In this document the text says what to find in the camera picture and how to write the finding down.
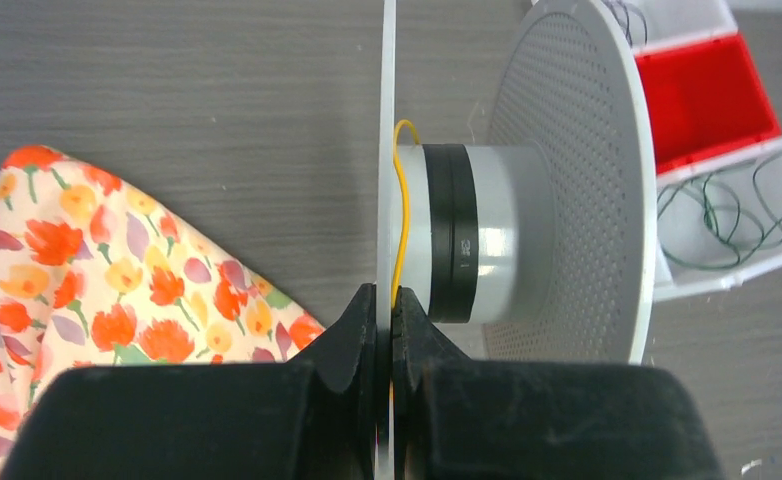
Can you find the floral orange cloth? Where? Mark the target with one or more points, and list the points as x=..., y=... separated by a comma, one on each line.
x=94, y=271

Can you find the white plastic bin with blue wire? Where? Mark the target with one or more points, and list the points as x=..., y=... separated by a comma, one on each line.
x=650, y=27

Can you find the red plastic bin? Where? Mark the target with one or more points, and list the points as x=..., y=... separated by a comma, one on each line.
x=705, y=100

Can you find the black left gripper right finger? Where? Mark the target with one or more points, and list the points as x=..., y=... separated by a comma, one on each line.
x=460, y=418

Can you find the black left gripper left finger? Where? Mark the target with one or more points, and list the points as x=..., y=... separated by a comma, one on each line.
x=311, y=417

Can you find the white perforated cable spool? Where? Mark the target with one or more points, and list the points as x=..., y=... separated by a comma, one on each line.
x=544, y=232

